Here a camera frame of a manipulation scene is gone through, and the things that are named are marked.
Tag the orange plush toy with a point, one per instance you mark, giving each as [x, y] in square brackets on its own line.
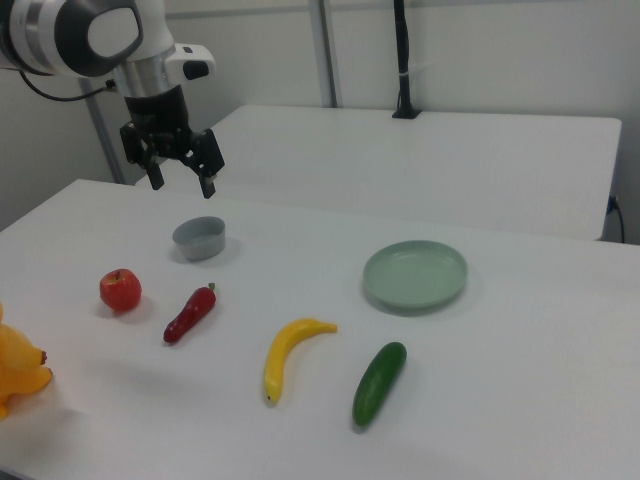
[20, 365]

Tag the red apple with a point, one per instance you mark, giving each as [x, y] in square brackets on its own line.
[120, 291]

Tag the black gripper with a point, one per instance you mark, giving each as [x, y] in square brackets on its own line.
[157, 115]

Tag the green cucumber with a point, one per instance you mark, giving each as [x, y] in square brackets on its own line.
[378, 385]

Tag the grey bowl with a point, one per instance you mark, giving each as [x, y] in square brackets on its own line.
[200, 242]

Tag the black pole with white band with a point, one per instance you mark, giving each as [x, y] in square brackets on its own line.
[404, 55]

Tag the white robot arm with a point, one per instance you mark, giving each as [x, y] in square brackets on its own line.
[120, 30]

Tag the grey partition post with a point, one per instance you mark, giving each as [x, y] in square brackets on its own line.
[327, 50]
[102, 135]

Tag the pale green plate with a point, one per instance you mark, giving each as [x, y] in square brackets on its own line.
[415, 275]

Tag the red chili pepper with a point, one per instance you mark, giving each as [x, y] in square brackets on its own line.
[192, 312]

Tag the yellow banana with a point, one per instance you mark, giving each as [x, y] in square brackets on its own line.
[280, 352]

